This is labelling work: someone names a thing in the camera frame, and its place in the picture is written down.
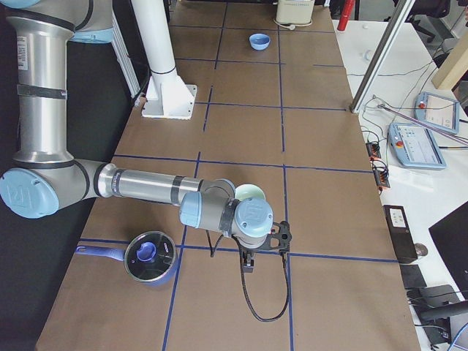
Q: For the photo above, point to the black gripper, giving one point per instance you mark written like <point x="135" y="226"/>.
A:
<point x="249" y="253"/>

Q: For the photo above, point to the green bowl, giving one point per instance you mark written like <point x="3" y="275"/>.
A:
<point x="246" y="191"/>

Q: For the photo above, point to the blue bowl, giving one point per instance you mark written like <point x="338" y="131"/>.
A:
<point x="259" y="41"/>

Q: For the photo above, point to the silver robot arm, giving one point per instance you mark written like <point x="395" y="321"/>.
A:
<point x="47" y="178"/>

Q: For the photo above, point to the black power box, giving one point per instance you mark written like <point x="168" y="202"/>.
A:
<point x="400" y="234"/>

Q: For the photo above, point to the blue pot with glass lid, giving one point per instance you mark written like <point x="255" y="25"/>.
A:
<point x="151" y="258"/>

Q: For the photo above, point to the orange black connector board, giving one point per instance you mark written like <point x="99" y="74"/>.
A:
<point x="373" y="150"/>

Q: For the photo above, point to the brown paper table cover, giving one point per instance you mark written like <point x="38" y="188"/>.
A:
<point x="277" y="118"/>

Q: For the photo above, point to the near teach pendant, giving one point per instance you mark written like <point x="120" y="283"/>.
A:
<point x="415" y="147"/>

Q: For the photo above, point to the teach pendant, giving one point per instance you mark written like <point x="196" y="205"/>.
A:
<point x="415" y="147"/>
<point x="438" y="111"/>

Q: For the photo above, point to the far teach pendant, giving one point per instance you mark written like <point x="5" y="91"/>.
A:
<point x="438" y="111"/>

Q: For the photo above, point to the cream cylindrical appliance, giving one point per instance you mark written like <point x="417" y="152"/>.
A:
<point x="296" y="12"/>

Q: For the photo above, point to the red bottle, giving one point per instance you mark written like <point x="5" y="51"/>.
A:
<point x="346" y="12"/>

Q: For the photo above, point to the wooden beam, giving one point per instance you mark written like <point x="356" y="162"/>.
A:
<point x="453" y="68"/>

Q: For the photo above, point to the white pillar with base plate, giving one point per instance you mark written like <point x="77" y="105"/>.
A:
<point x="167" y="96"/>

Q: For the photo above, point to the aluminium frame post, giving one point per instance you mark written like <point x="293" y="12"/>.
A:
<point x="390" y="34"/>

